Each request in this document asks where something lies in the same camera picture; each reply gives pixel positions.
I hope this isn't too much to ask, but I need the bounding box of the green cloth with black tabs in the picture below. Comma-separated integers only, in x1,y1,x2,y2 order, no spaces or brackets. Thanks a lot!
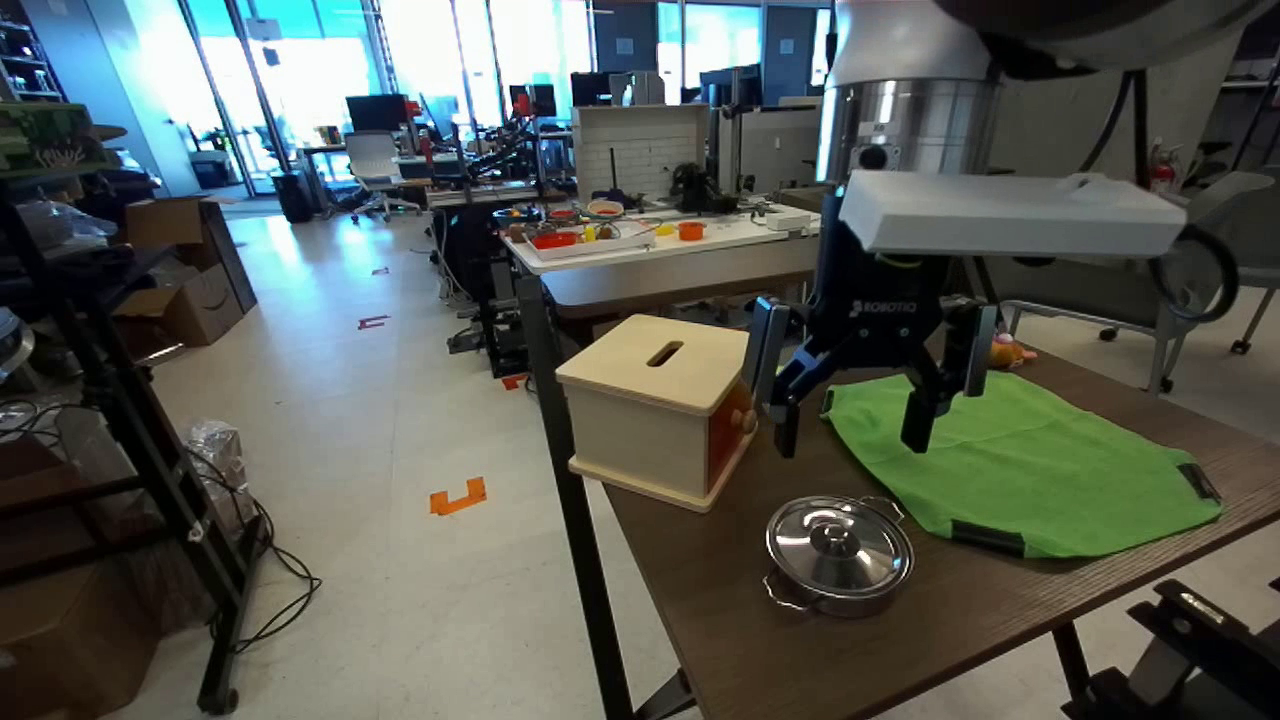
821,370,1227,564

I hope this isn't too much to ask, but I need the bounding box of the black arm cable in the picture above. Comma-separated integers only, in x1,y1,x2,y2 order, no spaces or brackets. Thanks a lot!
1125,65,1248,329

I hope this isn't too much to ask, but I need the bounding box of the steel pot lid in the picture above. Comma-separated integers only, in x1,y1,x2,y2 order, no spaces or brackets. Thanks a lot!
761,491,920,605

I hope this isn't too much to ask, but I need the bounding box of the red fire extinguisher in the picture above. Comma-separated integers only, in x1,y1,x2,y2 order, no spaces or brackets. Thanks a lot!
1147,135,1188,190

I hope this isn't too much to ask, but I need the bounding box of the white table with toys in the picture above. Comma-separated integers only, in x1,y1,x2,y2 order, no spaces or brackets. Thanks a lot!
496,197,824,280

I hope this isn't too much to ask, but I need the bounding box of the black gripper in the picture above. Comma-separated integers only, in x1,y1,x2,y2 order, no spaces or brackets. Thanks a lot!
741,183,1003,464

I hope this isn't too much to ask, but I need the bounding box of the small black monitor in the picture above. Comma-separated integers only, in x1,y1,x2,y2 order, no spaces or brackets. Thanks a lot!
341,93,412,135

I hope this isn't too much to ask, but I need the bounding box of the black shelf rack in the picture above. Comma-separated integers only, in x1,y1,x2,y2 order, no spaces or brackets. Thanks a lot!
0,126,279,720

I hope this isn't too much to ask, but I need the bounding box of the black metal table leg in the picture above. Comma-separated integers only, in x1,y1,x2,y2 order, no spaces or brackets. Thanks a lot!
547,458,695,720

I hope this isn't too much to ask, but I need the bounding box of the steel pot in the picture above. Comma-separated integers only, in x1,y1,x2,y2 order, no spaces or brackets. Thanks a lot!
757,491,924,620

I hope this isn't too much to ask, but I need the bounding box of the wooden box with slot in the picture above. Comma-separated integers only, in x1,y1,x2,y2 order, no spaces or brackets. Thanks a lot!
553,314,769,516

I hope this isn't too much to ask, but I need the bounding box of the tall cardboard box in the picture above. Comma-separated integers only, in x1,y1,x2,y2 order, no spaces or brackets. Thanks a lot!
121,197,260,314

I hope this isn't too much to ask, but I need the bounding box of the white office chair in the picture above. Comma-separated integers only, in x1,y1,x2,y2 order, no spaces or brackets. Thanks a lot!
341,130,420,224

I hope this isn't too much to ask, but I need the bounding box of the clear plastic bag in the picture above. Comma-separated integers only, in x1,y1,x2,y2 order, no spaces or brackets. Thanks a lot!
186,418,260,537

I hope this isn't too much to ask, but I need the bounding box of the black trash bin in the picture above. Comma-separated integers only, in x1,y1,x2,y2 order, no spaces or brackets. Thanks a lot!
271,170,319,230

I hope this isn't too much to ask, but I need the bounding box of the low cardboard box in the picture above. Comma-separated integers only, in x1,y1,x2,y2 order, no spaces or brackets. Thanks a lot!
109,266,247,356

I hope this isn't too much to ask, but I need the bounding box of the black floor cable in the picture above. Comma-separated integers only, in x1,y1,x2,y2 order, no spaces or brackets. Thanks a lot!
235,528,330,651

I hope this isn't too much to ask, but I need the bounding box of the orange toy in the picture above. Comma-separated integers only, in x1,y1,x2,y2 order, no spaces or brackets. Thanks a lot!
987,333,1039,378

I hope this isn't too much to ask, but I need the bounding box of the orange floor tape marker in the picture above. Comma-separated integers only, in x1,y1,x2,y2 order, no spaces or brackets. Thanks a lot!
428,475,493,521

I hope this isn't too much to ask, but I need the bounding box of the white partition panel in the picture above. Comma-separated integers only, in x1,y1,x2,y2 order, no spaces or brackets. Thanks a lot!
573,104,722,205

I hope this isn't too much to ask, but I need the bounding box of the black stand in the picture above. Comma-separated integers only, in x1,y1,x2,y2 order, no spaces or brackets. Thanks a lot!
1060,577,1280,720

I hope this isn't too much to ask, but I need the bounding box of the dark wood side table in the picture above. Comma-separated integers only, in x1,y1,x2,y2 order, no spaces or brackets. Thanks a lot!
518,231,824,392

